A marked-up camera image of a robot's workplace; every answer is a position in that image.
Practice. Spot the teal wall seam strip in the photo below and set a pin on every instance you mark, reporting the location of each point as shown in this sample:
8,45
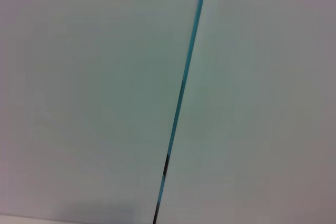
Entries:
187,69

